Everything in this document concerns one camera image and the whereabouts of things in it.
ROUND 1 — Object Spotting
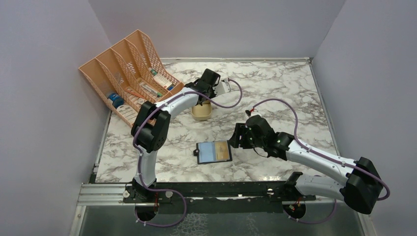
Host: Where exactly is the yellow credit card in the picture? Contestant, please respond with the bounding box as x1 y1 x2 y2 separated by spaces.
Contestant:
214 141 231 162

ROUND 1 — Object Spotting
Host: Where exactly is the black leather card holder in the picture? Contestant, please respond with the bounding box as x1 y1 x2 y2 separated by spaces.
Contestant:
193 141 233 165

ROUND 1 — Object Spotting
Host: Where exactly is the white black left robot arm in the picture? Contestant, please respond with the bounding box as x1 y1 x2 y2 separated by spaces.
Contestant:
131 69 221 202

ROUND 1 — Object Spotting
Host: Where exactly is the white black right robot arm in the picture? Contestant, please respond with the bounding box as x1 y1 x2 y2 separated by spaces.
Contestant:
228 115 383 214

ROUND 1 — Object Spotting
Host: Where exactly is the beige card tray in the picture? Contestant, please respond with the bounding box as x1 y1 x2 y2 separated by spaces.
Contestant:
191 101 212 121

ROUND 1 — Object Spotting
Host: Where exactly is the white label card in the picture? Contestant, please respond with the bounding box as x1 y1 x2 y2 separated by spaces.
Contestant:
116 105 138 127

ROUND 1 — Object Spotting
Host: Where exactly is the white glue stick box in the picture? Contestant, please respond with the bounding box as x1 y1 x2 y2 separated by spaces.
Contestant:
148 67 174 90

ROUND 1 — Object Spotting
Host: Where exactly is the orange pen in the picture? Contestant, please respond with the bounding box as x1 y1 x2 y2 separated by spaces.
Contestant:
124 88 147 100

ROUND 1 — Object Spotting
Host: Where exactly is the orange plastic desk organizer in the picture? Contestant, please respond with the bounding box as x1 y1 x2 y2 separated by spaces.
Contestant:
79 30 184 127

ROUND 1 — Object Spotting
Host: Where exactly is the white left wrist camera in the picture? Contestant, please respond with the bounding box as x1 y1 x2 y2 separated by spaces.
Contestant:
213 78 231 96

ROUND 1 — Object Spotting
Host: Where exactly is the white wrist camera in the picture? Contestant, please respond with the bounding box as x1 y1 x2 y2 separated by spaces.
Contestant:
245 105 257 117
213 78 231 96

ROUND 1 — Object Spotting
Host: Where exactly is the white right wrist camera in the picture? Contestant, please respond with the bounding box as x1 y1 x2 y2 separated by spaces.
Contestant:
245 105 257 117

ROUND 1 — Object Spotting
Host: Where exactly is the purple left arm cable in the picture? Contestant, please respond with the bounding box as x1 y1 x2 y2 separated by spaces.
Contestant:
132 78 244 193

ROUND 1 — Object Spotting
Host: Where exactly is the black mounting base rail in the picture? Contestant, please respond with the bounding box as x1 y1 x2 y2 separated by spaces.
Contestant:
122 181 316 214

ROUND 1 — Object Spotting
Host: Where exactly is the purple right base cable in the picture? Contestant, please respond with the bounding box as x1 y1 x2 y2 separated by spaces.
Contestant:
282 176 337 225

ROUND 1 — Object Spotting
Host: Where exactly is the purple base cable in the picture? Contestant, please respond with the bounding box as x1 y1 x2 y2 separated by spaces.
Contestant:
282 176 337 225
134 189 188 228

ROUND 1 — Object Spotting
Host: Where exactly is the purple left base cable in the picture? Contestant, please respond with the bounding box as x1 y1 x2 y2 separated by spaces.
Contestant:
134 189 188 228

